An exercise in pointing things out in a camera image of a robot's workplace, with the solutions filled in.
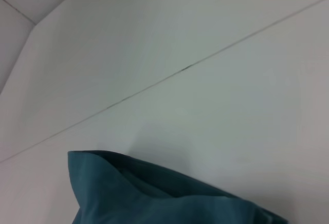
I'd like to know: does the teal t-shirt with FREE print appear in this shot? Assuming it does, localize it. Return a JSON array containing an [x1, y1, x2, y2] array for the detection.
[[67, 150, 288, 224]]

